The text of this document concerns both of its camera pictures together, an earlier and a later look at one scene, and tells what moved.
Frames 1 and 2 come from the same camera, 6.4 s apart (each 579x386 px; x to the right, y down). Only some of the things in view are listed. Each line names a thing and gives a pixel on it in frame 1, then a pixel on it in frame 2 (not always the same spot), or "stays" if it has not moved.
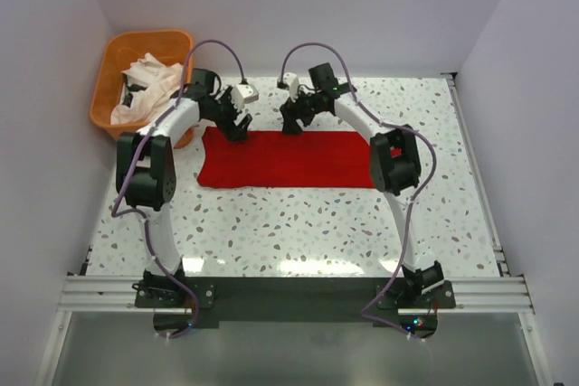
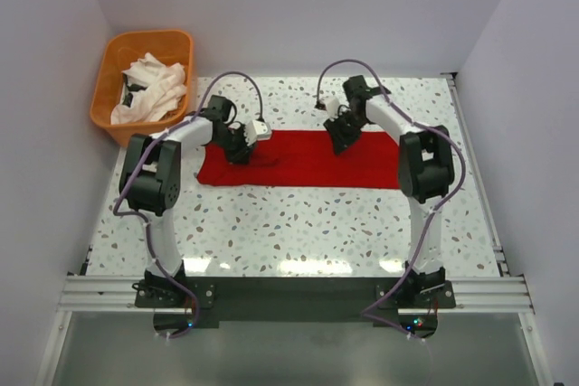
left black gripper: x=234 y=133 → x=242 y=155
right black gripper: x=291 y=113 → x=340 y=141
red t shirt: x=314 y=158 stays
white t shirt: x=148 y=84 stays
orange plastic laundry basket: x=120 y=47 stays
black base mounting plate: x=295 y=298 stays
